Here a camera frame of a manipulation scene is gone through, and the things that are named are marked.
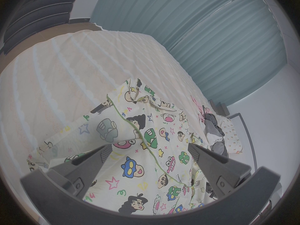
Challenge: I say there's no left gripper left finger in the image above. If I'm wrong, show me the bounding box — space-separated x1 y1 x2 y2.
47 144 113 197

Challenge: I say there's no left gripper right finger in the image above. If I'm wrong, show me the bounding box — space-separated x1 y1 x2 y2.
188 143 253 196

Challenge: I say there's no white printed pyjama top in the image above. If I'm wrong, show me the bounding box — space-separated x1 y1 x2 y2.
26 78 211 216

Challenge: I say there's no pile of clothes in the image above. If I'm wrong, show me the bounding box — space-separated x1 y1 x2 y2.
202 106 229 158

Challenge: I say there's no bed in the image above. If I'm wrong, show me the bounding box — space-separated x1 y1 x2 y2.
0 30 258 217

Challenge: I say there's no black garment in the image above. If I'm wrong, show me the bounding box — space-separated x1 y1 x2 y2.
220 144 230 159

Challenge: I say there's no white printed pillow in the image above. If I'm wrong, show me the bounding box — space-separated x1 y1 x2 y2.
216 115 243 154

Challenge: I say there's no grey bedside table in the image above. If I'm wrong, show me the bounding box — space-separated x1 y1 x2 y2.
209 99 230 117

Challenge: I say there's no pink garment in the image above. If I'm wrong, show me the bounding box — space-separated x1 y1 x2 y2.
191 95 207 124

